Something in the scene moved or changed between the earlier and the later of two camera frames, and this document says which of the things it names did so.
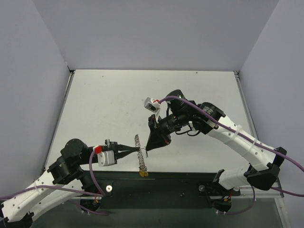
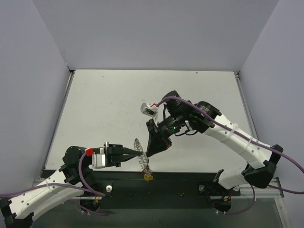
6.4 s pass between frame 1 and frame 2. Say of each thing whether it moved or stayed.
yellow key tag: moved
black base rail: stayed
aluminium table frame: stayed
